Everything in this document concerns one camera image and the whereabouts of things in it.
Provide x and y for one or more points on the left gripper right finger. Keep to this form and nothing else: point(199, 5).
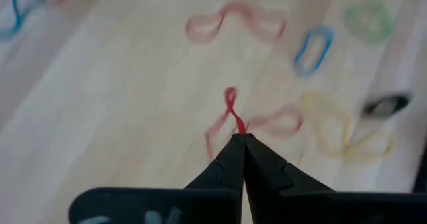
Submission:
point(300, 204)

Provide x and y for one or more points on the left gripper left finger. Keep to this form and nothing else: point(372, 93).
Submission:
point(200, 200)

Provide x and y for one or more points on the yellow rubber band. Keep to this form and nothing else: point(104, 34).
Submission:
point(318, 140)
point(387, 147)

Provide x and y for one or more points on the black wide rubber band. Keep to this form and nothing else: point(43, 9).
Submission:
point(368, 110)

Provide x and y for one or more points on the blue rubber band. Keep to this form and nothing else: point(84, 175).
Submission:
point(305, 73)
point(16, 14)

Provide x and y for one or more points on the green rubber band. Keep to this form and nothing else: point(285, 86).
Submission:
point(383, 34)

